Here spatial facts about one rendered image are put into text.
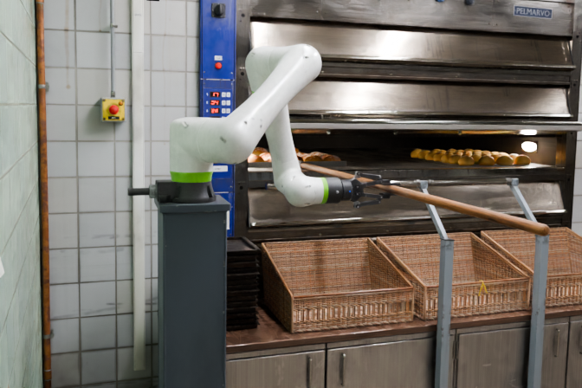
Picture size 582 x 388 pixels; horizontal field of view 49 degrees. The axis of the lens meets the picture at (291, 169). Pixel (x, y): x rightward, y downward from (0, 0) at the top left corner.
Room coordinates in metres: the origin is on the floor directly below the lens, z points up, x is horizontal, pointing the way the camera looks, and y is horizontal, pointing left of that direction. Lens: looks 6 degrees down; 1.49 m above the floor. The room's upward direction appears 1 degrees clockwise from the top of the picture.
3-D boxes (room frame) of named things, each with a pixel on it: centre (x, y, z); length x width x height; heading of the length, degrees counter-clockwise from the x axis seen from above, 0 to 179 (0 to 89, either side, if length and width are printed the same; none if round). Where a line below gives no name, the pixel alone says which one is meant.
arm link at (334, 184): (2.23, -0.14, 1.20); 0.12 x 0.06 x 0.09; 20
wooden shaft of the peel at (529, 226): (2.36, -0.35, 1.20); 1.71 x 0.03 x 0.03; 19
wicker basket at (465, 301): (2.98, -0.76, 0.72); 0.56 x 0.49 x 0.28; 109
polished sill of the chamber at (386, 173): (3.25, -0.65, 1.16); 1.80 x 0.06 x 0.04; 109
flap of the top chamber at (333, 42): (3.23, -0.65, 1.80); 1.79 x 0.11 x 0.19; 109
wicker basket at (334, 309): (2.80, -0.20, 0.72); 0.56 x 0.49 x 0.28; 108
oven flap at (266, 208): (3.23, -0.65, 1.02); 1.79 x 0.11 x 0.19; 109
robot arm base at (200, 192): (1.91, 0.35, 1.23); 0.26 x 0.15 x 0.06; 107
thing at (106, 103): (2.71, 0.75, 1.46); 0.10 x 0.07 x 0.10; 109
